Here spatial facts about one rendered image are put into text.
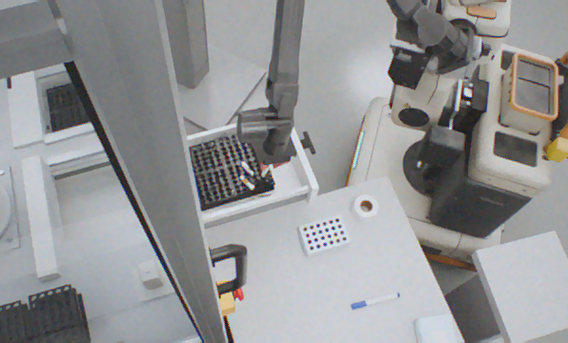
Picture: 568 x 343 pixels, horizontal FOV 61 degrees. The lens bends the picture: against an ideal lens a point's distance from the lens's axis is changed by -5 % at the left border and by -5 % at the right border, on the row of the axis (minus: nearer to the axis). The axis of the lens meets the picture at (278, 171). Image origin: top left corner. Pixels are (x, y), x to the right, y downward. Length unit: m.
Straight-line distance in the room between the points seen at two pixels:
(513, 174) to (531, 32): 1.79
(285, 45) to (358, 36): 1.82
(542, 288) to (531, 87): 0.62
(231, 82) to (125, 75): 2.36
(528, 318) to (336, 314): 0.55
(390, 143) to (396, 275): 0.87
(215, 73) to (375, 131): 0.89
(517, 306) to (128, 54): 1.44
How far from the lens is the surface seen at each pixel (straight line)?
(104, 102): 0.24
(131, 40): 0.22
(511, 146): 1.72
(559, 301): 1.65
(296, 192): 1.35
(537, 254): 1.66
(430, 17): 1.22
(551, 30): 3.47
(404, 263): 1.48
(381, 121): 2.26
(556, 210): 2.74
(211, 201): 1.36
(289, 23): 1.11
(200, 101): 2.53
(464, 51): 1.30
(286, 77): 1.12
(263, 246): 1.43
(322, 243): 1.41
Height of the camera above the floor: 2.11
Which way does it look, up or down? 63 degrees down
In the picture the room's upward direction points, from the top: 8 degrees clockwise
